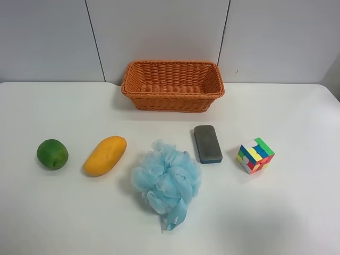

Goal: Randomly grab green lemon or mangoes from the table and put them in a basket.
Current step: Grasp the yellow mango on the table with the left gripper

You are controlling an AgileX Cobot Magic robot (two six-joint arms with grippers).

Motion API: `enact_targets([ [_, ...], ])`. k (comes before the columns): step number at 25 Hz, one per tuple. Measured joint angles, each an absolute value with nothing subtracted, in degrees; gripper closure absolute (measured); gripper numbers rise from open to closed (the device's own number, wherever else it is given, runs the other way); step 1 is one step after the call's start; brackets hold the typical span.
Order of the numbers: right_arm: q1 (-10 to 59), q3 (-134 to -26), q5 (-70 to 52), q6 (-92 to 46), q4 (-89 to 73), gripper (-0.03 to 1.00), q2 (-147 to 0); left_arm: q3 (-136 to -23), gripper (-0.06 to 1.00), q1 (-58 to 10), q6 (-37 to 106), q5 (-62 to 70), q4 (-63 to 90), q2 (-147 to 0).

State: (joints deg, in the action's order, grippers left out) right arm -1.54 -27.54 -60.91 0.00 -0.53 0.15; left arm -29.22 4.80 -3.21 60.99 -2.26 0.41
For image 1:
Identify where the orange woven plastic basket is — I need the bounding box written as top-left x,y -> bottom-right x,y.
121,60 -> 225,113

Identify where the green lemon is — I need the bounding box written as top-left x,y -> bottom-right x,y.
36,139 -> 69,170

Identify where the grey whiteboard eraser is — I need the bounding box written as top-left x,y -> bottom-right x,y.
194,125 -> 223,164

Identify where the light blue bath loofah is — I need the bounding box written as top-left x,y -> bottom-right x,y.
131,141 -> 201,231

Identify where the yellow mango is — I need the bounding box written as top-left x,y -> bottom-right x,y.
83,136 -> 127,177

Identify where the colourful puzzle cube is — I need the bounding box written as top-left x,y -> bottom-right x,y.
236,138 -> 275,174

